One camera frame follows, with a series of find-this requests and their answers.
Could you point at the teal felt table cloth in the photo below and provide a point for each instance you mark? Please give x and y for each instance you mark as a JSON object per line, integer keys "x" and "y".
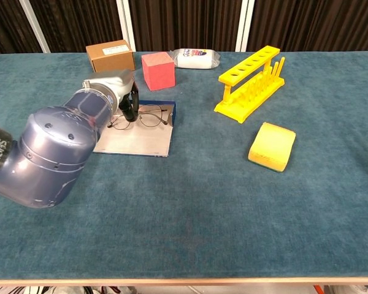
{"x": 202, "y": 199}

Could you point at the pink foam cube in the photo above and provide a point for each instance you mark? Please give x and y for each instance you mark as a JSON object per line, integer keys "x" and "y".
{"x": 159, "y": 72}

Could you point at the dark brown pleated curtain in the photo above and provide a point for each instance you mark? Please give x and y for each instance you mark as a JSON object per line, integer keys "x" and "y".
{"x": 184, "y": 21}
{"x": 79, "y": 21}
{"x": 6, "y": 24}
{"x": 309, "y": 21}

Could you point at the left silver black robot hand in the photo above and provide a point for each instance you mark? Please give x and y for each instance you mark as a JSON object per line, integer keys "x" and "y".
{"x": 116, "y": 81}

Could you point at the grey box with blue edge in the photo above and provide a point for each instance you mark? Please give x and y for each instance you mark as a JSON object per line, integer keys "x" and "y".
{"x": 141, "y": 141}

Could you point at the yellow sponge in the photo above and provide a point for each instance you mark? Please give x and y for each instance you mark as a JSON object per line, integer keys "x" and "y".
{"x": 271, "y": 147}

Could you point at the brown cardboard box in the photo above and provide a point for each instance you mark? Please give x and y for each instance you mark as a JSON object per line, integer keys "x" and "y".
{"x": 110, "y": 58}

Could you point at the yellow test tube rack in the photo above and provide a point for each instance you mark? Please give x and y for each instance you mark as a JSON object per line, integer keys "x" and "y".
{"x": 242, "y": 105}

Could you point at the thin wire-frame eyeglasses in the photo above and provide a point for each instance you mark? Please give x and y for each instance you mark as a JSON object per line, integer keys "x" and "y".
{"x": 150, "y": 116}

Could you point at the white partition frame post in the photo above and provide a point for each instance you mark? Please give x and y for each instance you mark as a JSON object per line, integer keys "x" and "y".
{"x": 126, "y": 24}
{"x": 244, "y": 24}
{"x": 34, "y": 24}

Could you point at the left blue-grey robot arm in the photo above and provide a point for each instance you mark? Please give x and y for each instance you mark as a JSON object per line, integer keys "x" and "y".
{"x": 52, "y": 153}

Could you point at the white packet in plastic bag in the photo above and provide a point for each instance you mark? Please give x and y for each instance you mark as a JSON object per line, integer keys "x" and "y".
{"x": 193, "y": 59}

